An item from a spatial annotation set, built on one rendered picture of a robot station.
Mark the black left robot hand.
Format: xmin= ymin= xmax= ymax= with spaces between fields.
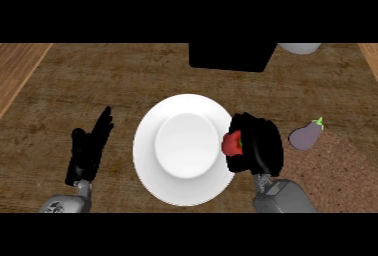
xmin=64 ymin=105 xmax=116 ymax=187

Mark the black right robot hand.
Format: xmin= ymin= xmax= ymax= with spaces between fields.
xmin=226 ymin=112 xmax=287 ymax=178

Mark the red bell pepper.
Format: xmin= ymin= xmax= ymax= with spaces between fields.
xmin=220 ymin=129 xmax=245 ymax=158

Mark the white round plate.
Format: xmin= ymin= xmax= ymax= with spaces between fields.
xmin=132 ymin=93 xmax=238 ymax=207

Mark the brown speckled placemat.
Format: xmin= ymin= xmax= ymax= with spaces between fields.
xmin=281 ymin=130 xmax=378 ymax=214

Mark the purple eggplant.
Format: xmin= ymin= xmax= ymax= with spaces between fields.
xmin=287 ymin=116 xmax=327 ymax=151

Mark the black box appliance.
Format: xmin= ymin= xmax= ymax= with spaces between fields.
xmin=188 ymin=43 xmax=279 ymax=74

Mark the white round container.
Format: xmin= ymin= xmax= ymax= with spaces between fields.
xmin=276 ymin=43 xmax=324 ymax=56

